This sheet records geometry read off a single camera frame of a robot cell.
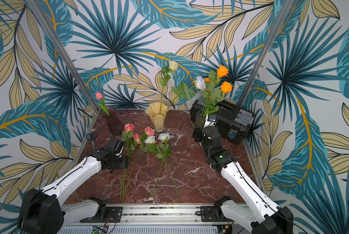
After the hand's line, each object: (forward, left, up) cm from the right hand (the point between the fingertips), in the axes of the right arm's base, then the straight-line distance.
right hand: (202, 125), depth 75 cm
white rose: (+3, +29, -24) cm, 38 cm away
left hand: (-11, +44, -21) cm, 50 cm away
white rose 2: (-1, +20, -27) cm, 33 cm away
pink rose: (+8, +39, -23) cm, 46 cm away
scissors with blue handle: (+13, +73, -27) cm, 78 cm away
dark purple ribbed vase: (+17, +54, -17) cm, 59 cm away
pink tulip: (+22, +58, +3) cm, 62 cm away
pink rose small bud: (+14, +32, -23) cm, 42 cm away
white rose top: (+19, +9, +7) cm, 22 cm away
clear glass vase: (+18, -3, -15) cm, 24 cm away
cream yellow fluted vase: (+21, +25, -10) cm, 34 cm away
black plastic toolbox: (+10, -23, -10) cm, 27 cm away
